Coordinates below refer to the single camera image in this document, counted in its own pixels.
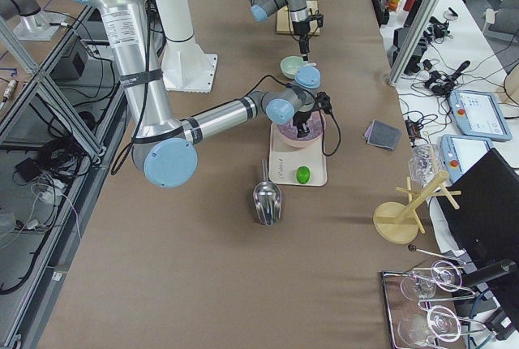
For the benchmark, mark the cream plastic tray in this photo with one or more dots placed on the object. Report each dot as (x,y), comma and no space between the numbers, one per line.
(284,161)

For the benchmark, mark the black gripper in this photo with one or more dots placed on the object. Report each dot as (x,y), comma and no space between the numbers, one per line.
(300,28)
(303,116)

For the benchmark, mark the aluminium frame post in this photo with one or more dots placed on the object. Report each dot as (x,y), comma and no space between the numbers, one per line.
(411,41)

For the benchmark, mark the black monitor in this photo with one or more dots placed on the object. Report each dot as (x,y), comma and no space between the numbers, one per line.
(486,222)

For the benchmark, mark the green lime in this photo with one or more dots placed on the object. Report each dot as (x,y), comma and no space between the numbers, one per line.
(303,174)

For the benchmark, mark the wooden mug tree stand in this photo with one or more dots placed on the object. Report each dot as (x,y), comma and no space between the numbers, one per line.
(400,223)

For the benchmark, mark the pink bowl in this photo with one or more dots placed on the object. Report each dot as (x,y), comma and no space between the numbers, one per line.
(302,144)

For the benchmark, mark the blue teach pendant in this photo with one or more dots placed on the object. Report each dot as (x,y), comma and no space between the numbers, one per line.
(479,114)
(460,153)

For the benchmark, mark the metal ice scoop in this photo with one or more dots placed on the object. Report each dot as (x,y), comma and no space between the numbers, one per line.
(267,198)

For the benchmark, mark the blue teach pendant near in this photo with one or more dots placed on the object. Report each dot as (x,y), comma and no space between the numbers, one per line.
(460,153)

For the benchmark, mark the mint green bowl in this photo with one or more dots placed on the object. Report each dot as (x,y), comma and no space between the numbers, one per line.
(290,65)

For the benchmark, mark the wooden cutting board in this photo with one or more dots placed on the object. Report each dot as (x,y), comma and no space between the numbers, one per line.
(284,23)

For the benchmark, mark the blue teach pendant far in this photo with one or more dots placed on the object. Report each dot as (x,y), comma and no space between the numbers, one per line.
(479,114)

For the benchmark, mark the grey folded cloth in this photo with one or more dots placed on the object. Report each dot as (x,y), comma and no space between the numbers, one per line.
(382,135)

